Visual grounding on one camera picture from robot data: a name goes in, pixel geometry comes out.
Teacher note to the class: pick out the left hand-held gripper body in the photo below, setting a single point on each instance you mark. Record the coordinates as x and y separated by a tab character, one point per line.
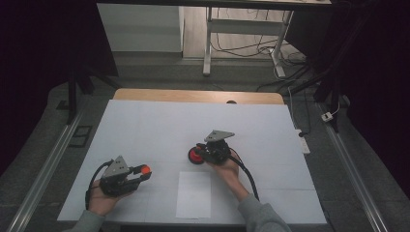
116	180

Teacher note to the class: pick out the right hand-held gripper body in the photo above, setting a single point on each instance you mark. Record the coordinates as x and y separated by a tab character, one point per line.
217	150

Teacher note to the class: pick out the round red ink pad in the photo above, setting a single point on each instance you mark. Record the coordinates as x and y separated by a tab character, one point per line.
194	156

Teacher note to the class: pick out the person's right hand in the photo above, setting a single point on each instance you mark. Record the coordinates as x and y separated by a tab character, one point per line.
229	172

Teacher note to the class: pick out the person's left hand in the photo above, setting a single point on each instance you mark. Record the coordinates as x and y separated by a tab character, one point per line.
101	203

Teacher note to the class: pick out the white paper sheet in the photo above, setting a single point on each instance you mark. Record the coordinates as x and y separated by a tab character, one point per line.
193	195

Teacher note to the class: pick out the black round table grommet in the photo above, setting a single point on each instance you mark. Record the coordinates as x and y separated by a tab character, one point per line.
231	102

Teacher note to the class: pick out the wooden table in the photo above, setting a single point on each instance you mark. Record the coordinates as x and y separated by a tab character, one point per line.
193	96

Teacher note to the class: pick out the black floor plates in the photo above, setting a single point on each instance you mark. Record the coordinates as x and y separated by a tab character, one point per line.
80	136

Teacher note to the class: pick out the white power strip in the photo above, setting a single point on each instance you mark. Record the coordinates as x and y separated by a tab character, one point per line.
303	143

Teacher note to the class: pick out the black stand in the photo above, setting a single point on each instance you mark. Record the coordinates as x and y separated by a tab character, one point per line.
72	93
332	87

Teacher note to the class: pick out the white plug adapter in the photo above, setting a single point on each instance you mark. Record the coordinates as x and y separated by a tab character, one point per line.
327	116

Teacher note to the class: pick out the white cabinet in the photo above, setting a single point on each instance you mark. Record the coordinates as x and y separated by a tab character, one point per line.
141	29

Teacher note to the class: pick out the black curtain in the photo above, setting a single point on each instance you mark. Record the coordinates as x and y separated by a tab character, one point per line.
32	58
383	80

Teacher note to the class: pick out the aluminium rail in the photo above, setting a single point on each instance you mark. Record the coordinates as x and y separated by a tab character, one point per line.
351	170
42	174

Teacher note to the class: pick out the white desk frame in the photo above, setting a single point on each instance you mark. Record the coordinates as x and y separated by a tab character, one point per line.
245	26

